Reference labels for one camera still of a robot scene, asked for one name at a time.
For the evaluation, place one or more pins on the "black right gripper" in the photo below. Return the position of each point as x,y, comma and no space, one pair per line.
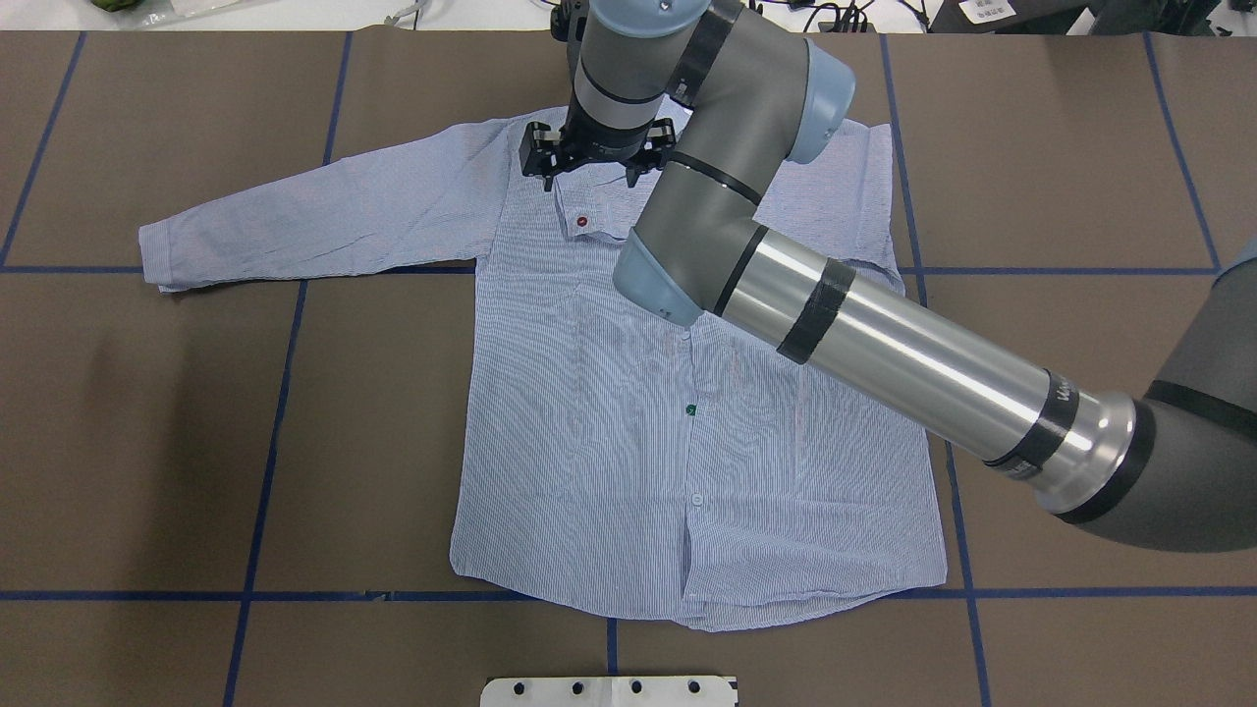
601,144

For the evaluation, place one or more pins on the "light blue striped shirt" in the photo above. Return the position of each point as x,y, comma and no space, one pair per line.
613,463

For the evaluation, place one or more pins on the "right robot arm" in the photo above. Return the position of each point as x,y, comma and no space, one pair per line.
717,98

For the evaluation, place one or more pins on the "green fabric pouch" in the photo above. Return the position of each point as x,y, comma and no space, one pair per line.
115,6

